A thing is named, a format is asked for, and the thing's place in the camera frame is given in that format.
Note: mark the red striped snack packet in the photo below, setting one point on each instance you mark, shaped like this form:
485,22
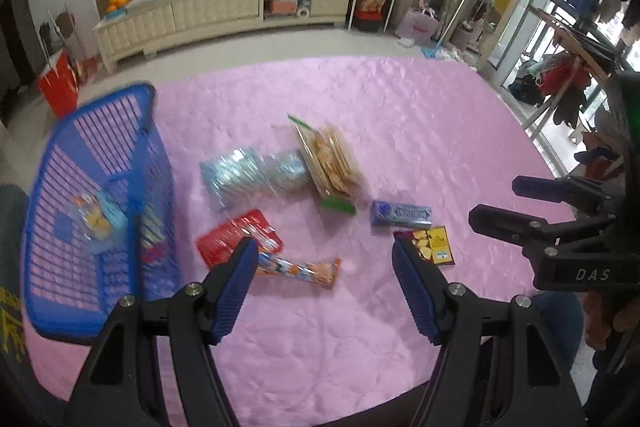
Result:
152,247

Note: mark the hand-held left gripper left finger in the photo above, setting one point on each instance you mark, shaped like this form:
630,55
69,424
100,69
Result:
232,292

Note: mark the pink quilted tablecloth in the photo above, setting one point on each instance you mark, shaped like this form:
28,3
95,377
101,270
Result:
350,117

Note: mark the large light blue snack pack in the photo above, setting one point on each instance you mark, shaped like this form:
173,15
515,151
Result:
230,177

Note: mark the plate of oranges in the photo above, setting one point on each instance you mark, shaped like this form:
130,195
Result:
117,2

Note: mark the white paper roll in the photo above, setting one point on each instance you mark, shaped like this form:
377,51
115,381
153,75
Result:
302,11

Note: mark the dark purple snack packet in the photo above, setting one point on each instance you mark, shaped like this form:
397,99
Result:
435,247

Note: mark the person's blue jeans leg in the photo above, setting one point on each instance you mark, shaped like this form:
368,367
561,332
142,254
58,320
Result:
555,327

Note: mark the clear cracker bag green zip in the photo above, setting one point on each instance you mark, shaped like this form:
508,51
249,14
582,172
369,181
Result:
332,167

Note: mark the small light blue snack pack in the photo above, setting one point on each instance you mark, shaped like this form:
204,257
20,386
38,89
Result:
287,169

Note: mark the red paper bag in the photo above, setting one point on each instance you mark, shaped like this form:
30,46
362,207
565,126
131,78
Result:
60,84

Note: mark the blue mop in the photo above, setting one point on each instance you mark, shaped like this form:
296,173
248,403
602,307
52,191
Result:
432,52

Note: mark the blue gum packet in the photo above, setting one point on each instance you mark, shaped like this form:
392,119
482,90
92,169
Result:
400,213

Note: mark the pink shopping bag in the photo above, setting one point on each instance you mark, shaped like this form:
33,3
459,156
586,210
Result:
419,27

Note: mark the cream low cabinet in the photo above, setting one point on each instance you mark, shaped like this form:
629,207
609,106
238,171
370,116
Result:
200,12

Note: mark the grey chair cushion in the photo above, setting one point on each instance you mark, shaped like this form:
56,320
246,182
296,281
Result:
12,257

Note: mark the person's right hand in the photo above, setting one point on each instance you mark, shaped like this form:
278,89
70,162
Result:
600,317

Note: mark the orange snack bar packet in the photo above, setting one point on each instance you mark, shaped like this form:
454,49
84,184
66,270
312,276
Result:
305,271

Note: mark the blue plastic basket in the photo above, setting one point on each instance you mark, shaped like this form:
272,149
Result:
115,307

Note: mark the clear yellow cookie packet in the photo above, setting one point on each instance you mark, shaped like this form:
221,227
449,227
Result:
97,217

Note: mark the wooden clothes rack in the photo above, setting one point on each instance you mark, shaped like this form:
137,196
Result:
570,52

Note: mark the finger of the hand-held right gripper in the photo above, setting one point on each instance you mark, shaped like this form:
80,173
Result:
505,221
545,189

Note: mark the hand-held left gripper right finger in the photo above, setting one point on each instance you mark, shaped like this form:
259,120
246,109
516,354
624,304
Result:
417,292

